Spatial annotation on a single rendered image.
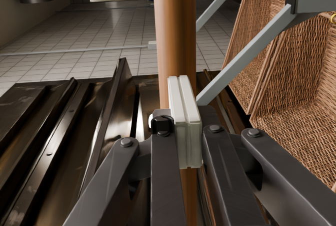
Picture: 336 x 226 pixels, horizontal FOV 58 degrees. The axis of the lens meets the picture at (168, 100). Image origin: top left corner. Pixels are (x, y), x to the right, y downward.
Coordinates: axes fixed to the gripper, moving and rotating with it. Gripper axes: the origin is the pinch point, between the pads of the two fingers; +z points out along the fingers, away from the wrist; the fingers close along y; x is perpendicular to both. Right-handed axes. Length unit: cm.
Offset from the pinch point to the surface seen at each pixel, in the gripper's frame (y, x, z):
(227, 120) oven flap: 24, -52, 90
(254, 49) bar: 17.6, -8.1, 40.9
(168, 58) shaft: -0.6, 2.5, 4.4
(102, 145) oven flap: -21, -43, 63
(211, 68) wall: 31, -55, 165
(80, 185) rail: -24, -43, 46
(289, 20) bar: 24.0, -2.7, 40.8
